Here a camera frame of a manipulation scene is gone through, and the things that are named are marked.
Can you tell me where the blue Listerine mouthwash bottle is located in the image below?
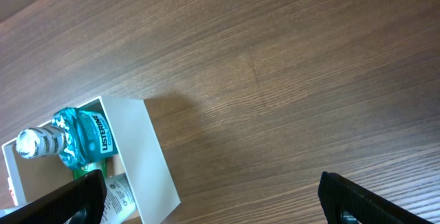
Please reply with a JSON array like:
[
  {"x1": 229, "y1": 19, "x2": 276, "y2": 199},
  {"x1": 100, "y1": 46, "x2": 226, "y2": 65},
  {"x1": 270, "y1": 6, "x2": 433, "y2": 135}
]
[{"x1": 16, "y1": 107, "x2": 118, "y2": 170}]

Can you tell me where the white square container box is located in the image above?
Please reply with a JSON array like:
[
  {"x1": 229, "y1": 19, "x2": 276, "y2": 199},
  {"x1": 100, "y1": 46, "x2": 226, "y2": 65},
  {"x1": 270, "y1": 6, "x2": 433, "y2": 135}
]
[{"x1": 1, "y1": 96, "x2": 180, "y2": 223}]

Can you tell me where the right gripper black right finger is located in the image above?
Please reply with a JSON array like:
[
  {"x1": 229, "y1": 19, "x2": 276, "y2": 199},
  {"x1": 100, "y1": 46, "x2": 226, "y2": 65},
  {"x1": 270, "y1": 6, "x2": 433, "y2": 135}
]
[{"x1": 318, "y1": 172, "x2": 430, "y2": 224}]

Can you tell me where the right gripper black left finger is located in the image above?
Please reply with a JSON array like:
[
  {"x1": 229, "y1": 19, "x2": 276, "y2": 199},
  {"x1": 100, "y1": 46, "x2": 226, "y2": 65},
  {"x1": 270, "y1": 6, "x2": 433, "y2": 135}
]
[{"x1": 1, "y1": 170, "x2": 107, "y2": 224}]

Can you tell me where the green white soap box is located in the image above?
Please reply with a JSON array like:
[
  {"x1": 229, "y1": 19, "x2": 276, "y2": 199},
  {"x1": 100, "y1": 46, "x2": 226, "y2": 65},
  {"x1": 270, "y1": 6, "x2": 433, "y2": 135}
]
[{"x1": 72, "y1": 159, "x2": 107, "y2": 179}]

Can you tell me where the white lotion tube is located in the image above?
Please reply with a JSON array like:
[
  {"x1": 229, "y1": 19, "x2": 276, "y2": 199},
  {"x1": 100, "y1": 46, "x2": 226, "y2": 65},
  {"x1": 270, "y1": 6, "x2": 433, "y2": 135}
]
[{"x1": 0, "y1": 172, "x2": 138, "y2": 224}]

